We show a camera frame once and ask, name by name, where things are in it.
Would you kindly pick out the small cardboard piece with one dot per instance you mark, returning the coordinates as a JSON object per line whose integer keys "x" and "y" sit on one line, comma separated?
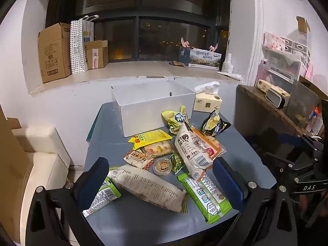
{"x": 303, "y": 25}

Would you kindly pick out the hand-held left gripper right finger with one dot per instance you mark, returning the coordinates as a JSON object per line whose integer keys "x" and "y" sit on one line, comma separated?
{"x": 228, "y": 184}

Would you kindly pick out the white plastic bottle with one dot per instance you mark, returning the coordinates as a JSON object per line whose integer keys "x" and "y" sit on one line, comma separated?
{"x": 227, "y": 65}

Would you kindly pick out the landscape-print tissue box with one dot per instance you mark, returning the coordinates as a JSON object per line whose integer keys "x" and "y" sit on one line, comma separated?
{"x": 205, "y": 59}

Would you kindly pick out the yellow tissue pack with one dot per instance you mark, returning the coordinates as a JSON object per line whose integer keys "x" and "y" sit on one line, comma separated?
{"x": 207, "y": 102}

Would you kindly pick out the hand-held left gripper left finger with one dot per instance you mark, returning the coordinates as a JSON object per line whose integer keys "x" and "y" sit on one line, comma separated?
{"x": 92, "y": 184}

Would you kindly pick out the small dark blue box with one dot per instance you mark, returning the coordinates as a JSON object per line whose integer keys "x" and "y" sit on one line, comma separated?
{"x": 184, "y": 55}

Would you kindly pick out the clear plastic container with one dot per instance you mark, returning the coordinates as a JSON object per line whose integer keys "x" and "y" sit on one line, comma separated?
{"x": 301, "y": 105}

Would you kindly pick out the white ottoman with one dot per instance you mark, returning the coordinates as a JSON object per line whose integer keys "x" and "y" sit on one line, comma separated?
{"x": 43, "y": 158}

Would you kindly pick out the white cardboard box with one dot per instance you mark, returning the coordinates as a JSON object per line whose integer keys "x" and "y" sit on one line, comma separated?
{"x": 151, "y": 107}

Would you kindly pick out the yellow snack packet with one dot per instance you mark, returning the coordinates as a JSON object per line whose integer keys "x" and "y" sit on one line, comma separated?
{"x": 151, "y": 137}

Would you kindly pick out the long beige snack bag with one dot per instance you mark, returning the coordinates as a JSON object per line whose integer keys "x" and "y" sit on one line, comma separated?
{"x": 151, "y": 187}

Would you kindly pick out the flat brown cardboard sheet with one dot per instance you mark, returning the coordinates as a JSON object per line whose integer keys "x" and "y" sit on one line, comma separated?
{"x": 11, "y": 171}

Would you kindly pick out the clear plastic drawer unit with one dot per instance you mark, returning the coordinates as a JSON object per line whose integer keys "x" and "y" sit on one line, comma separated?
{"x": 284, "y": 64}

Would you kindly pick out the small green snack packet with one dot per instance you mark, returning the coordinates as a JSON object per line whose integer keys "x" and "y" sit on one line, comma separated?
{"x": 176, "y": 162}

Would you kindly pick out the clear jelly cup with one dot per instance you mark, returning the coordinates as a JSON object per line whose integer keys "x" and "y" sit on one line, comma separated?
{"x": 162, "y": 167}

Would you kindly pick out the yellow-green chip bag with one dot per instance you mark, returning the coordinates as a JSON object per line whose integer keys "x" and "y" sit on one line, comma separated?
{"x": 175, "y": 119}

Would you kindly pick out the clear rice cracker packet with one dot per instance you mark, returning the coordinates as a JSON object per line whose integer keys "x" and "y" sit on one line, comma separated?
{"x": 156, "y": 150}

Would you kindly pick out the dark window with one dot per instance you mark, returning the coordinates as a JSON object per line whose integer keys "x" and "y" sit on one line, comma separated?
{"x": 158, "y": 38}

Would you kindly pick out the white bear-print snack bag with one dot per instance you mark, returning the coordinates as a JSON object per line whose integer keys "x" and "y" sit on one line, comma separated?
{"x": 191, "y": 151}

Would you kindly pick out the small open cardboard box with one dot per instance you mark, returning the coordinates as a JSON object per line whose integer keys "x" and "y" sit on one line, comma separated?
{"x": 98, "y": 55}

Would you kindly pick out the orange and white snack packet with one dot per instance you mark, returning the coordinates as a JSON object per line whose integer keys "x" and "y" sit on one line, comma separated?
{"x": 137, "y": 158}

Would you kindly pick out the orange cracker packet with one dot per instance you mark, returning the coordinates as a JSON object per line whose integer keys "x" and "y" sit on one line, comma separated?
{"x": 208, "y": 143}

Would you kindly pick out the white bag with coloured squares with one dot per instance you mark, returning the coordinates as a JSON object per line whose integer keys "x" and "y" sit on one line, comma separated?
{"x": 88, "y": 34}

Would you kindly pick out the white tube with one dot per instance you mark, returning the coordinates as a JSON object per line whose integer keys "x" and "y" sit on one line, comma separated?
{"x": 230, "y": 75}

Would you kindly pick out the pink floral pouch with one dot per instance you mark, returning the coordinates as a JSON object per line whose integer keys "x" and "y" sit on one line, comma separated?
{"x": 274, "y": 42}

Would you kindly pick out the dotted white paper bag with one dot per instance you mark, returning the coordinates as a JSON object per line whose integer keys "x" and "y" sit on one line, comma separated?
{"x": 76, "y": 48}

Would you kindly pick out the green and white snack packet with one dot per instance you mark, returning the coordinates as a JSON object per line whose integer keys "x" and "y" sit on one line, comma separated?
{"x": 207, "y": 198}
{"x": 105, "y": 196}

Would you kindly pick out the black and yellow snack bag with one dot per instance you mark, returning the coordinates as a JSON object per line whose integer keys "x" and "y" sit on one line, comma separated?
{"x": 214, "y": 124}

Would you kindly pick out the wooden side shelf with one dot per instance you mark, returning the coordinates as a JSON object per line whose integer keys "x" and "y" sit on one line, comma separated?
{"x": 256, "y": 110}

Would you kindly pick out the large brown cardboard box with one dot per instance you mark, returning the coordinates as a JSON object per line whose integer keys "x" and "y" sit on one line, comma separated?
{"x": 53, "y": 53}

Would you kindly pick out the white rounded device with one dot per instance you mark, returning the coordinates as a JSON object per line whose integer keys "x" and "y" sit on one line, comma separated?
{"x": 275, "y": 98}

